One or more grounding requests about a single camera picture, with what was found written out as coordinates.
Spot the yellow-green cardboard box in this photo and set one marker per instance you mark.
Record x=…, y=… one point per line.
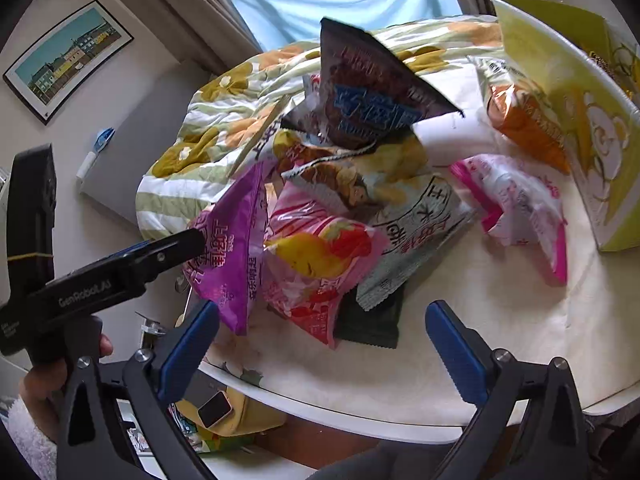
x=575, y=110

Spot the floral striped quilt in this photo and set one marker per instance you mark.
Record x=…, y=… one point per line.
x=225, y=95

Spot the purple snack packet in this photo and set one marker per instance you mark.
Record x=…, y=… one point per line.
x=230, y=260

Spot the pink strawberry snack packet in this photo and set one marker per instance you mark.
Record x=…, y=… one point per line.
x=320, y=250

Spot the green printed bag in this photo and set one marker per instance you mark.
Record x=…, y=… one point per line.
x=220, y=444

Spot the dark green snack packet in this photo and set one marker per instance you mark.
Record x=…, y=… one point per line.
x=375, y=325

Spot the yellow bag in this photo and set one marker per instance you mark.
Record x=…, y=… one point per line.
x=255, y=417

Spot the small black screen device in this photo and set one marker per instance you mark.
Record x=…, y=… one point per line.
x=214, y=408

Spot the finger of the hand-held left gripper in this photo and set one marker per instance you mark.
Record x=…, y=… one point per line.
x=170, y=252

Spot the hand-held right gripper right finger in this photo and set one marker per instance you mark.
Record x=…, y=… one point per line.
x=455, y=355

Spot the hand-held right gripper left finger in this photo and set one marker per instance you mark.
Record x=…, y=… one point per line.
x=190, y=355

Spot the grey-green snack packet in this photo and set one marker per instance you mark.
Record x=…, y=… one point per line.
x=415, y=240

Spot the orange snack packet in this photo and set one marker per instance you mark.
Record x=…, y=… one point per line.
x=525, y=120

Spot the framed picture of houses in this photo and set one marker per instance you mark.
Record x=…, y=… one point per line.
x=65, y=60

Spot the grey headboard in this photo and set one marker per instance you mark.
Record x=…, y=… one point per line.
x=120, y=180

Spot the person's left hand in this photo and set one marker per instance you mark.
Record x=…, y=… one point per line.
x=45, y=390

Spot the pink and white snack packet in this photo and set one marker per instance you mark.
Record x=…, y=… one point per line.
x=520, y=200

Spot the dark brown snack packet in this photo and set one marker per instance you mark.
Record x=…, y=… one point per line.
x=360, y=85

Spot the white blue tube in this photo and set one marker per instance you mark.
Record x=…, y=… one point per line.
x=102, y=141

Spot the light blue cloth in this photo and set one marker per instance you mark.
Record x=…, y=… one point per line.
x=325, y=0

